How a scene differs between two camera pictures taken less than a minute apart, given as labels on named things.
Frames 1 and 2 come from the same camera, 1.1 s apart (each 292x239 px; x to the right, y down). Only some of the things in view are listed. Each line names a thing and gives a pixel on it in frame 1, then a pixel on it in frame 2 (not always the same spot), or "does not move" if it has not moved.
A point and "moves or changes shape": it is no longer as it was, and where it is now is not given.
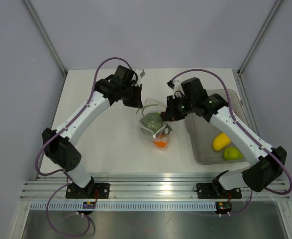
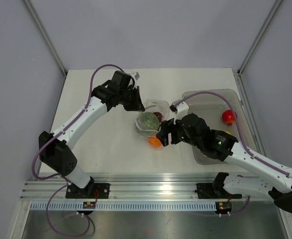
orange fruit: [161, 142] moves or changes shape
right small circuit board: [223, 207] does not move
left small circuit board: [89, 204] does not move
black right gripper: [171, 114] → [168, 126]
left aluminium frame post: [45, 35] does not move
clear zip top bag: [156, 131] does not move
